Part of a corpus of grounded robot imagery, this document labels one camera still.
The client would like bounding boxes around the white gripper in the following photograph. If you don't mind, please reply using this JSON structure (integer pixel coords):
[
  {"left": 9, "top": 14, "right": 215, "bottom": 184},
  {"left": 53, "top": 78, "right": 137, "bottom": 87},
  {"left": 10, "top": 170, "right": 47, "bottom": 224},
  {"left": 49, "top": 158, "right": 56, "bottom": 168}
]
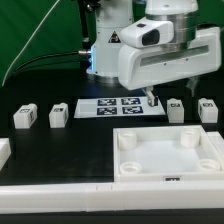
[{"left": 118, "top": 26, "right": 221, "bottom": 107}]

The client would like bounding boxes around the white square tabletop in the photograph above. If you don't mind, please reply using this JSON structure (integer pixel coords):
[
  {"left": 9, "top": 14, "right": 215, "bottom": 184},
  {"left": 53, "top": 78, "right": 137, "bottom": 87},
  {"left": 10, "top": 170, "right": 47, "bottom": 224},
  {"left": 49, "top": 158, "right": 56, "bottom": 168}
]
[{"left": 113, "top": 125, "right": 224, "bottom": 183}]

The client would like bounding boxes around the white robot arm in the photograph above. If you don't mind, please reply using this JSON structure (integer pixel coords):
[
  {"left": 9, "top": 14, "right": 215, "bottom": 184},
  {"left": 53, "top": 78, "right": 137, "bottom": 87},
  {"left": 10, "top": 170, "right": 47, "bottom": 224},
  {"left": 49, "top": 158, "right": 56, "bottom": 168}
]
[{"left": 84, "top": 0, "right": 221, "bottom": 106}]

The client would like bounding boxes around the white sheet with tags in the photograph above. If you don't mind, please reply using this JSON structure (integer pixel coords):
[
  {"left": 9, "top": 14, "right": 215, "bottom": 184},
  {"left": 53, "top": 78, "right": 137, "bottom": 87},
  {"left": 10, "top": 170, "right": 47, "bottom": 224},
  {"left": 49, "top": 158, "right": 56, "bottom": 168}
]
[{"left": 74, "top": 97, "right": 165, "bottom": 118}]

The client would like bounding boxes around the white L-shaped fence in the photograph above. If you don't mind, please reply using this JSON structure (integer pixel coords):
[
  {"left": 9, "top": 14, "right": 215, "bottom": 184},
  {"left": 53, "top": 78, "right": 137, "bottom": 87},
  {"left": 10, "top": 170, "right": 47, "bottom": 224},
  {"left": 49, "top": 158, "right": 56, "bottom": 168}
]
[{"left": 0, "top": 130, "right": 224, "bottom": 214}]

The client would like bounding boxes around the green backdrop curtain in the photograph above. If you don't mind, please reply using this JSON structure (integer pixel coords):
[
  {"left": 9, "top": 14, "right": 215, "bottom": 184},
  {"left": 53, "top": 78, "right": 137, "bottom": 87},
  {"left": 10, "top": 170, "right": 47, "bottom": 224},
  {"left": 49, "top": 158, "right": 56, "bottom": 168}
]
[{"left": 0, "top": 0, "right": 224, "bottom": 87}]

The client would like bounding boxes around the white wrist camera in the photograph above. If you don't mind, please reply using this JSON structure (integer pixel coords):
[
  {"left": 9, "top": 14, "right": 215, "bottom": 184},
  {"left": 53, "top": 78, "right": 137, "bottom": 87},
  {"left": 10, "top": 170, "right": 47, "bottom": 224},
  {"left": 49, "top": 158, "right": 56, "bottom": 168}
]
[{"left": 120, "top": 17, "right": 174, "bottom": 48}]

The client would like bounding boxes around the black cable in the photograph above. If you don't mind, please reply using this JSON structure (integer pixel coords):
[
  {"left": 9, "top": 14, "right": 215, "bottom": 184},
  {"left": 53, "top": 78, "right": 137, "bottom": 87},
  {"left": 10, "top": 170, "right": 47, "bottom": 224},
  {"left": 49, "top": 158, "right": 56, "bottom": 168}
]
[{"left": 6, "top": 0, "right": 93, "bottom": 81}]

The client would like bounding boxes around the white cable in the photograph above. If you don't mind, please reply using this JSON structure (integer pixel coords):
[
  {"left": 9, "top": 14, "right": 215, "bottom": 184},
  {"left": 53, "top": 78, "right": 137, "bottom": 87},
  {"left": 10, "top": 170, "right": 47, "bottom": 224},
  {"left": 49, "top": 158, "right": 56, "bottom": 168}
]
[{"left": 0, "top": 0, "right": 63, "bottom": 88}]

